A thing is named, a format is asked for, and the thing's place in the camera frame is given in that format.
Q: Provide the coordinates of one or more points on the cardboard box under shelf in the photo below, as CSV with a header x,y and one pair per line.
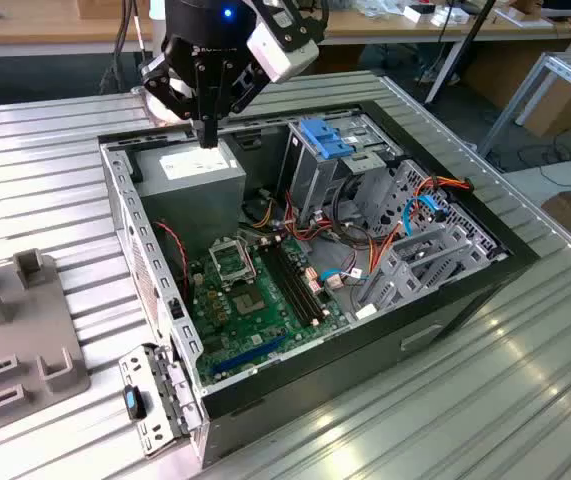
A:
x,y
560,107

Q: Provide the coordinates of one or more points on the metal disk bay cage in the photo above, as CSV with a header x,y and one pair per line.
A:
x,y
400,252

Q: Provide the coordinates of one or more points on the metal optical drive cage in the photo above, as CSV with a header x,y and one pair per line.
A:
x,y
315,185

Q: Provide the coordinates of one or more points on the flat beige box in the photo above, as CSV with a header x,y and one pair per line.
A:
x,y
522,17

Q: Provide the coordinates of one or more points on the grey power supply box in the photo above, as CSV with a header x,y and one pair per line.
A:
x,y
190,210

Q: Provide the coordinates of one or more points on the blue plastic drive latch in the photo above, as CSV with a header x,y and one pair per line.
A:
x,y
322,137

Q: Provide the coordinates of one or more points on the plain white box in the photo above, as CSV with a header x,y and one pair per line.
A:
x,y
452,17

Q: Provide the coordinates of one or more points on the grey parts rack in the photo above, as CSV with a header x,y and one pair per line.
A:
x,y
15,320

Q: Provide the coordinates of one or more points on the black RAM slot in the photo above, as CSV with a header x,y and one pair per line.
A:
x,y
292,284
298,283
285,285
304,282

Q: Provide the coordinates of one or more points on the green motherboard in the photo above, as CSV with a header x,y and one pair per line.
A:
x,y
275,320

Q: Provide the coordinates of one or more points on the blue expansion slot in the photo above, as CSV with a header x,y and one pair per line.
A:
x,y
250,355

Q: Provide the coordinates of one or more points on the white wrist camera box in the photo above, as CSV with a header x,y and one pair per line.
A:
x,y
285,55

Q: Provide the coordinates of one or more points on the black monitor stand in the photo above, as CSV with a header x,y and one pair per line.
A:
x,y
557,10

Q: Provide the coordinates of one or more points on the brown cardboard box on desk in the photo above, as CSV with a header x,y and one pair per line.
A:
x,y
100,9

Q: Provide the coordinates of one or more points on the metal slot bracket plate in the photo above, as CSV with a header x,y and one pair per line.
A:
x,y
137,365

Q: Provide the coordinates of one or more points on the white box with dark lid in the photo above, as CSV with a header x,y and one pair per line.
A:
x,y
417,12

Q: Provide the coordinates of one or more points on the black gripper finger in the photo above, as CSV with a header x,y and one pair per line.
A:
x,y
155,75
250,82

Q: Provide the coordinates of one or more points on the long wooden desk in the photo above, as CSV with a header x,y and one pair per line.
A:
x,y
350,26

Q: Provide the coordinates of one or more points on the white low table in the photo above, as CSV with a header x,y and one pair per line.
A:
x,y
565,177

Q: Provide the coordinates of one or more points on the black open PC case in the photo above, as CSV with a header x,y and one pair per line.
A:
x,y
340,360

